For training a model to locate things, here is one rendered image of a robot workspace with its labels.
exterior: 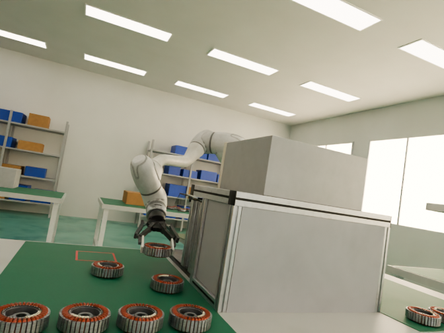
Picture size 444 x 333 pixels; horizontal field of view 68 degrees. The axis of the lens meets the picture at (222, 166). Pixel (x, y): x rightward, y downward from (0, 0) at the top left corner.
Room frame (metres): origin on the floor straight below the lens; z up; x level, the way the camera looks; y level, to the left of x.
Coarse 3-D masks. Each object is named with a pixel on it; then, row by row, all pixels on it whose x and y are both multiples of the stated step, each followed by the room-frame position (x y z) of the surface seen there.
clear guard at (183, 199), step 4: (180, 196) 1.62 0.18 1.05; (184, 196) 1.62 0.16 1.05; (188, 196) 1.62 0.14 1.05; (192, 196) 1.42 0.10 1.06; (196, 196) 1.46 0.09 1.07; (176, 200) 1.63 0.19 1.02; (180, 200) 1.64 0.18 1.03; (184, 200) 1.64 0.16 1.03; (188, 200) 1.65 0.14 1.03; (200, 200) 1.66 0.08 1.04; (180, 204) 1.66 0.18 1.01; (184, 204) 1.67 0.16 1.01; (188, 204) 1.67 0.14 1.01
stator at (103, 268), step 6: (96, 264) 1.17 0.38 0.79; (102, 264) 1.22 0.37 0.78; (108, 264) 1.23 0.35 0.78; (114, 264) 1.22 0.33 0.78; (120, 264) 1.21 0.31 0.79; (96, 270) 1.15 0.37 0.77; (102, 270) 1.14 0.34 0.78; (108, 270) 1.14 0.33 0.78; (114, 270) 1.16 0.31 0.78; (120, 270) 1.18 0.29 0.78; (96, 276) 1.15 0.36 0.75; (102, 276) 1.14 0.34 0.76; (108, 276) 1.15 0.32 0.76; (114, 276) 1.16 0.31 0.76
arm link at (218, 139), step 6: (216, 132) 1.90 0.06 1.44; (222, 132) 1.89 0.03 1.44; (216, 138) 1.86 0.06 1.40; (222, 138) 1.85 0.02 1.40; (228, 138) 1.84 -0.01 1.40; (234, 138) 1.84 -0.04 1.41; (240, 138) 1.85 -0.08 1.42; (216, 144) 1.86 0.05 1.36; (222, 144) 1.84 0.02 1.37; (216, 150) 1.87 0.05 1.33; (222, 150) 1.86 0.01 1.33; (222, 156) 1.88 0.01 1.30
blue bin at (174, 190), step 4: (168, 184) 7.75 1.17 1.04; (172, 184) 7.68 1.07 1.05; (168, 188) 7.69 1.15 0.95; (172, 188) 7.69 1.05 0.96; (176, 188) 7.73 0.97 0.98; (180, 188) 7.77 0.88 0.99; (184, 188) 7.81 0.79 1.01; (168, 192) 7.66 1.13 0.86; (172, 192) 7.70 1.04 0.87; (176, 192) 7.74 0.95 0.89; (180, 192) 7.77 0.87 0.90; (184, 192) 7.81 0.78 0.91; (172, 196) 7.71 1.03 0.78; (176, 196) 7.74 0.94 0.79
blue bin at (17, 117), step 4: (0, 108) 6.28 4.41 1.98; (0, 112) 6.29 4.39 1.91; (4, 112) 6.31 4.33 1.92; (8, 112) 6.33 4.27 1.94; (16, 112) 6.38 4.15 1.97; (20, 112) 6.41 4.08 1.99; (0, 116) 6.29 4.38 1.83; (4, 116) 6.32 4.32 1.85; (8, 116) 6.34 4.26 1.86; (12, 116) 6.36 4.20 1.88; (16, 116) 6.39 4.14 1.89; (20, 116) 6.41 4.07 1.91; (24, 116) 6.64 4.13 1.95; (12, 120) 6.37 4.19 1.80; (16, 120) 6.39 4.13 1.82; (20, 120) 6.42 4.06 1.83; (24, 120) 6.71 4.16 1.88
